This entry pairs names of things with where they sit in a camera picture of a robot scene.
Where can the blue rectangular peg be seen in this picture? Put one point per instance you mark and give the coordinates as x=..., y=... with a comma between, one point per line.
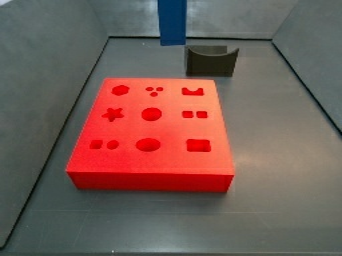
x=173, y=12

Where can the red shape sorter block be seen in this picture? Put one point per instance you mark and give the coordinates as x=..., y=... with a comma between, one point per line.
x=154, y=137

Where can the dark grey curved holder block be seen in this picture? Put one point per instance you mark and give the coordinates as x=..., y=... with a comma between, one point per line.
x=210, y=60

